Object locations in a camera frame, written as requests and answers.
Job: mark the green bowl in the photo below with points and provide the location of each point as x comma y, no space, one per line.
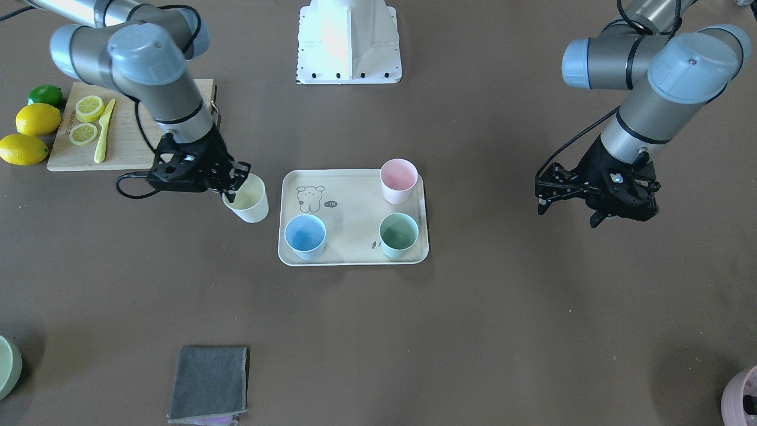
11,366

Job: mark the yellow plastic knife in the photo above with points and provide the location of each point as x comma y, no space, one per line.
104,122

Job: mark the upper lemon slice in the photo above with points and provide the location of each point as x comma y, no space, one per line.
89,109

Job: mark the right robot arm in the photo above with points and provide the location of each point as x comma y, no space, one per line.
141,51

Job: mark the upper whole lemon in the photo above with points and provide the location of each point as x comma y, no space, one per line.
38,119

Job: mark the lemon slice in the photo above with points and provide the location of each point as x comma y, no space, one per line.
89,109
83,134

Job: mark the wooden cutting board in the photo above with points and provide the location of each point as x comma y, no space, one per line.
125,147

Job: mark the pink bowl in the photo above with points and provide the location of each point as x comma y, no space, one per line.
739,399

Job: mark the green lime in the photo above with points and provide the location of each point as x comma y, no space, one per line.
45,94

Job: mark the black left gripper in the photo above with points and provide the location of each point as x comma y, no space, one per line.
592,164

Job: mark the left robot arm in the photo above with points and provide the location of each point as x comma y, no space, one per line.
669,75

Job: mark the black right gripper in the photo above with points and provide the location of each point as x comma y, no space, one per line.
212,157

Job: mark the cream rabbit tray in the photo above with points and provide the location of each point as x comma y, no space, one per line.
351,205

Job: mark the grey folded cloth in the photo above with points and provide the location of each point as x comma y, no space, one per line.
210,385

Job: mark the pink cup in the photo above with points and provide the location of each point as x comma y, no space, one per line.
398,179

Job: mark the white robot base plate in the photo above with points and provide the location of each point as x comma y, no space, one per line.
348,42

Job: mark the yellow cup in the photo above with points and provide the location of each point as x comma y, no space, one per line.
251,201

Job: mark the lower whole lemon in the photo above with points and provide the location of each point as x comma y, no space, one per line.
22,149

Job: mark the green cup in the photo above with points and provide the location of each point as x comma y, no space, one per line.
398,233

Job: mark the whole lemon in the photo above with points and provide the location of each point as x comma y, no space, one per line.
38,119
22,149

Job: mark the blue cup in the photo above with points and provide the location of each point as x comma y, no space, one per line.
305,235

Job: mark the lower lemon slice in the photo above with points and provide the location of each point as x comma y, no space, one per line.
83,134

